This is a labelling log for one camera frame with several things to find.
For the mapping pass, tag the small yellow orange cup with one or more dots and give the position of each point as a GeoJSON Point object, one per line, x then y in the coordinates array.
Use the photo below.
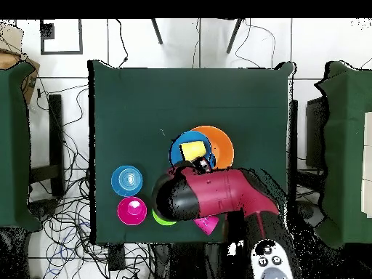
{"type": "Point", "coordinates": [193, 149]}

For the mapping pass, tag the large orange bowl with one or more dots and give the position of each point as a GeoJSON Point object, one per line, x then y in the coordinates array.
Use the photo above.
{"type": "Point", "coordinates": [223, 145]}

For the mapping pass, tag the large blue bowl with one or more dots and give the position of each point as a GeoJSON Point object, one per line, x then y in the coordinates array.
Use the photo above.
{"type": "Point", "coordinates": [177, 145]}

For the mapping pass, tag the pink cup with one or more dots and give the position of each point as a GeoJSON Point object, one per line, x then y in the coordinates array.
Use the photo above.
{"type": "Point", "coordinates": [207, 225]}

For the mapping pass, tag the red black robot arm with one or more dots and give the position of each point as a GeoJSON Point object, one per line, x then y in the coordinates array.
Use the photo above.
{"type": "Point", "coordinates": [221, 191]}

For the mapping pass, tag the green bowl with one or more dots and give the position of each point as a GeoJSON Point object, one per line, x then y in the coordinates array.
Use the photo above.
{"type": "Point", "coordinates": [162, 222]}

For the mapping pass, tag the dark green table cloth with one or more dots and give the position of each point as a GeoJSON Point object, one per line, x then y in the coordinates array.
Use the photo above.
{"type": "Point", "coordinates": [189, 96]}

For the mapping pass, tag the light blue shallow bowl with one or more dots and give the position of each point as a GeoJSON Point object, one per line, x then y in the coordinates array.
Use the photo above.
{"type": "Point", "coordinates": [119, 186]}

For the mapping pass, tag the pink bowl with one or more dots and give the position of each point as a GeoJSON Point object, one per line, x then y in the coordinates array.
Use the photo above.
{"type": "Point", "coordinates": [128, 216]}

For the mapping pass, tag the black computer case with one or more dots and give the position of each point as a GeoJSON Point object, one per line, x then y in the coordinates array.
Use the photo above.
{"type": "Point", "coordinates": [315, 130]}

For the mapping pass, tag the grey chair base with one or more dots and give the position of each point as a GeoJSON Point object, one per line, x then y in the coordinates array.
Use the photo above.
{"type": "Point", "coordinates": [43, 209]}
{"type": "Point", "coordinates": [311, 213]}

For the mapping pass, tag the green cloth side table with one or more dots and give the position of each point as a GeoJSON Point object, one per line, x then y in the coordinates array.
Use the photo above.
{"type": "Point", "coordinates": [14, 145]}
{"type": "Point", "coordinates": [345, 145]}

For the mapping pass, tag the cardboard box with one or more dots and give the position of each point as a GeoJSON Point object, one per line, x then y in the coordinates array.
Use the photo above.
{"type": "Point", "coordinates": [29, 84]}

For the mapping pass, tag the camera tripod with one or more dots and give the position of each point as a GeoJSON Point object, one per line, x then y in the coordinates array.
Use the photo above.
{"type": "Point", "coordinates": [157, 32]}

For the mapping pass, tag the black metal frame bar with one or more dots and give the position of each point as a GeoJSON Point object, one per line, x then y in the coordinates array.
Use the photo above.
{"type": "Point", "coordinates": [55, 130]}

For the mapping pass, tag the black square floor frame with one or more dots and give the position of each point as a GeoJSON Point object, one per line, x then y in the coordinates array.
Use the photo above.
{"type": "Point", "coordinates": [61, 52]}

